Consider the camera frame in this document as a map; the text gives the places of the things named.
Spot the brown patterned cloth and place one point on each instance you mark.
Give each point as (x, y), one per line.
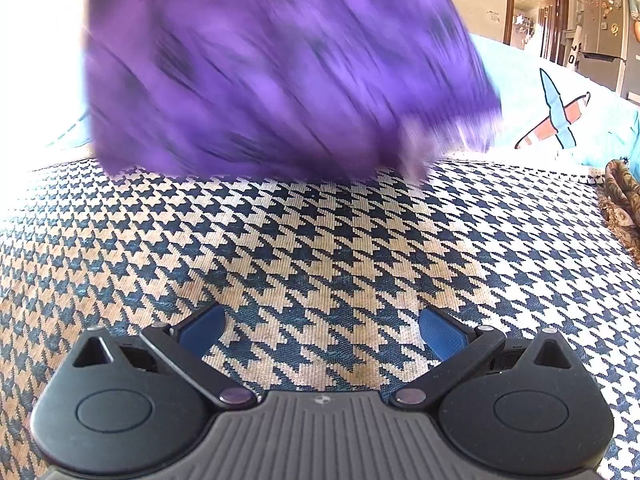
(622, 195)

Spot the white printed hanging cloth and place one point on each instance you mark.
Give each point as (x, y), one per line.
(571, 47)

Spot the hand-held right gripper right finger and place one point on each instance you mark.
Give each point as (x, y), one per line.
(440, 332)

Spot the wooden door frame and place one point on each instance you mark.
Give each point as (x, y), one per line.
(510, 5)

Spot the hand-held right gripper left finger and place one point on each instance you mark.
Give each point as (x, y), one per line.
(202, 332)

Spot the purple floral shirt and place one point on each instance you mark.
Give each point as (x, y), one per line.
(280, 70)

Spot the grey refrigerator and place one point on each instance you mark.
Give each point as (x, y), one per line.
(600, 25)

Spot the blue printed blanket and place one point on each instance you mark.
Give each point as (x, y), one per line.
(590, 125)

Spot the houndstooth bed mat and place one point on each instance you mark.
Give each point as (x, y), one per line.
(320, 240)

